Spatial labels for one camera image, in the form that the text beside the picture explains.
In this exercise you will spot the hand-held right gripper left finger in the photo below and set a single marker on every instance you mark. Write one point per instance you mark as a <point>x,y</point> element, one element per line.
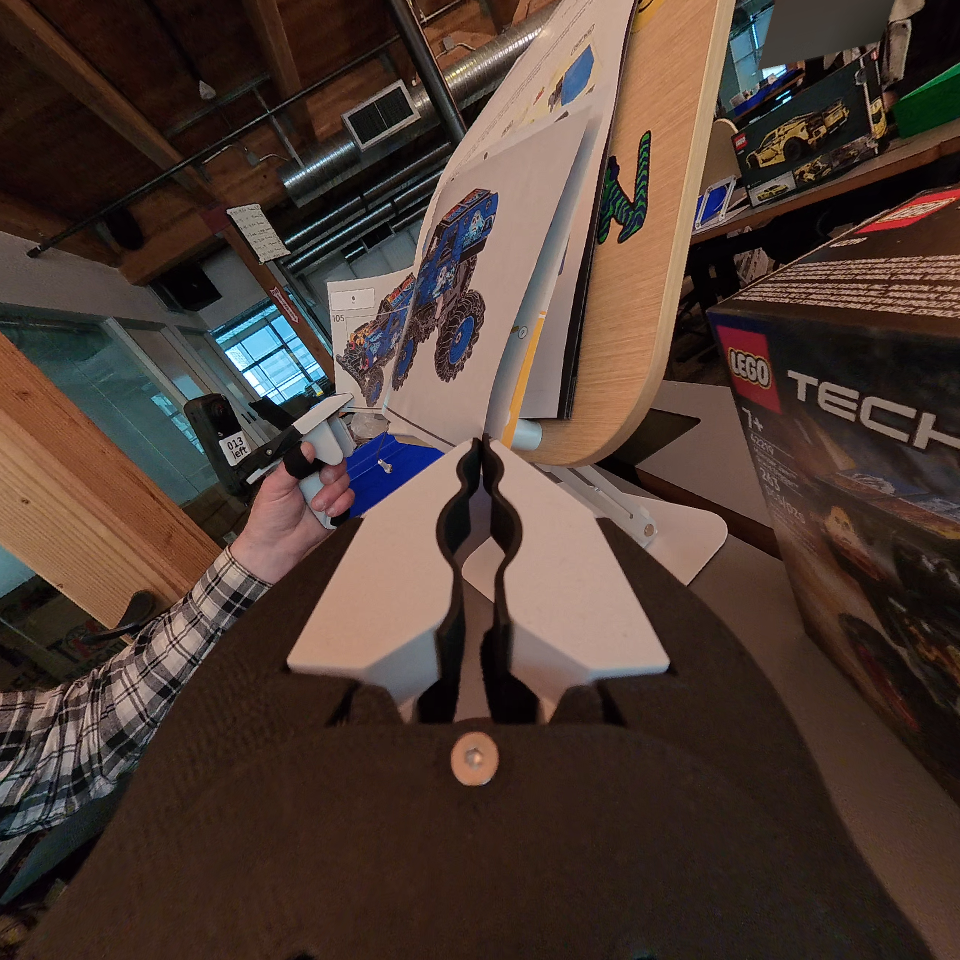
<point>375,592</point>

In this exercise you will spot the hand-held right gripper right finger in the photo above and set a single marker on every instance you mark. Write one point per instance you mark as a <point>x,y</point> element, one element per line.
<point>577,592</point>

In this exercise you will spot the instruction booklet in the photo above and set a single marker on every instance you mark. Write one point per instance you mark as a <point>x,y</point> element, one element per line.
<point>510,262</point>

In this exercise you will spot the person's left forearm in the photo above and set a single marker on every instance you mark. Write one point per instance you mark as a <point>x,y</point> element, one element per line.
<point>112,690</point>

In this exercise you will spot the grey desk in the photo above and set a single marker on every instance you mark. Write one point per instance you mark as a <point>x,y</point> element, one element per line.
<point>825,712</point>

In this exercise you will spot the person's left hand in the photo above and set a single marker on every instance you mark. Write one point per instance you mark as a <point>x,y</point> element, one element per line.
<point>277,525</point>

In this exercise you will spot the window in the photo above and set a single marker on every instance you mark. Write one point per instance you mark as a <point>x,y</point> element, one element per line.
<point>270,352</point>

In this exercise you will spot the blue storage bin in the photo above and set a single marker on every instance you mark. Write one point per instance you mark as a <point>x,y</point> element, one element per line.
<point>382,472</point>

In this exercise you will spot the light wooden beam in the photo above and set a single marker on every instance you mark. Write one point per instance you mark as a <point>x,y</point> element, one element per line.
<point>90,495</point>

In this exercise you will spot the white paper sheet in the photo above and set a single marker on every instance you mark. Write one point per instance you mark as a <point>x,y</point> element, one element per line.
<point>257,232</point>

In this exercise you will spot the monster truck toy box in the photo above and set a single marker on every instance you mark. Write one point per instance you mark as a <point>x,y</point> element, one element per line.
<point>862,450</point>

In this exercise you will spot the white book stand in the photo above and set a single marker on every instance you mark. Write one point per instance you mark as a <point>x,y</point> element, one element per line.
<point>645,262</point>

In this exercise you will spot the white ceiling vent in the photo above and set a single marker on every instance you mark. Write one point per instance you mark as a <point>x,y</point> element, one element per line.
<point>381,114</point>

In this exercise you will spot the black and yellow box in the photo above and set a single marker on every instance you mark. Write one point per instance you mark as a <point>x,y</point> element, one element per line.
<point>810,135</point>

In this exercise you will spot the green storage bin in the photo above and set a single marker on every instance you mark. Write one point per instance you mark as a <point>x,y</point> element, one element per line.
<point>930,101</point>

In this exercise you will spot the black wall speaker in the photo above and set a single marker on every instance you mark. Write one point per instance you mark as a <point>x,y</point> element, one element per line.
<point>186,285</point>

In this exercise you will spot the silver air duct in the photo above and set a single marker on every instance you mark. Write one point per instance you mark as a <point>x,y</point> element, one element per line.
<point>390,135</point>

